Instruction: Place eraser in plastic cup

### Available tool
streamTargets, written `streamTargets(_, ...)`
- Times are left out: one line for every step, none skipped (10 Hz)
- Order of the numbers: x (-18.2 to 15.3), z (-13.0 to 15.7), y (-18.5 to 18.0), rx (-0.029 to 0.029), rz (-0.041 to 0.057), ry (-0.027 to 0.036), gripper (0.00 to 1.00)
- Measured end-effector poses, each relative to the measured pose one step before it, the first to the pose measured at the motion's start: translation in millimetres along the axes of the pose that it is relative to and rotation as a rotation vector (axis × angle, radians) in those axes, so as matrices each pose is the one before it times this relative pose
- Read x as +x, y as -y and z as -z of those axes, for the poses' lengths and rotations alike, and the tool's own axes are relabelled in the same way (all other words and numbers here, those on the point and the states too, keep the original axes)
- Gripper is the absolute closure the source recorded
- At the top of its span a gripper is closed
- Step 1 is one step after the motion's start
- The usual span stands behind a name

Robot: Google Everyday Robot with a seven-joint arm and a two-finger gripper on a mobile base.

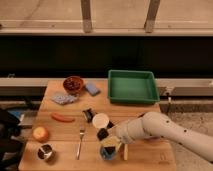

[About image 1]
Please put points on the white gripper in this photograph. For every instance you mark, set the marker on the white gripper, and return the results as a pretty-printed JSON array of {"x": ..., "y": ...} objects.
[{"x": 111, "y": 142}]

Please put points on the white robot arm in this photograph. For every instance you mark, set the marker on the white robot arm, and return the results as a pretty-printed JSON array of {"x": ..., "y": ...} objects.
[{"x": 150, "y": 125}]

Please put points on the clear blue plastic cup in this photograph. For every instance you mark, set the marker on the clear blue plastic cup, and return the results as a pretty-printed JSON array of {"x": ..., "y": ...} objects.
[{"x": 108, "y": 153}]

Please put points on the white paper cup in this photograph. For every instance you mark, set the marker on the white paper cup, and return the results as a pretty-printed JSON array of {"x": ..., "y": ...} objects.
[{"x": 100, "y": 120}]

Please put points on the metal measuring cup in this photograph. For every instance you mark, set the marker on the metal measuring cup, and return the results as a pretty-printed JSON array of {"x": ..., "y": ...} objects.
[{"x": 46, "y": 153}]

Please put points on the yellow wooden stick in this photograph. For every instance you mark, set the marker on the yellow wooden stick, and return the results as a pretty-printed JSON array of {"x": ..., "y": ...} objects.
[{"x": 125, "y": 153}]

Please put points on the black cylindrical can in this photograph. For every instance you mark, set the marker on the black cylindrical can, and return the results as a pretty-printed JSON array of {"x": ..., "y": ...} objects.
[{"x": 89, "y": 114}]

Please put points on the blue sponge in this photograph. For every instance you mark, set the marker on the blue sponge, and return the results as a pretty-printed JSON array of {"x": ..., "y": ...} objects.
[{"x": 92, "y": 89}]

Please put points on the green plastic tray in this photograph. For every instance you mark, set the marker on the green plastic tray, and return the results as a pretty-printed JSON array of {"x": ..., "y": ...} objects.
[{"x": 132, "y": 87}]

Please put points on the dark red bowl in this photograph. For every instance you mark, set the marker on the dark red bowl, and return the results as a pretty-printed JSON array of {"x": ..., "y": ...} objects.
[{"x": 73, "y": 84}]

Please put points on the red yellow apple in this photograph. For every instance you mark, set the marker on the red yellow apple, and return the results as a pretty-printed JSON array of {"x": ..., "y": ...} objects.
[{"x": 40, "y": 134}]

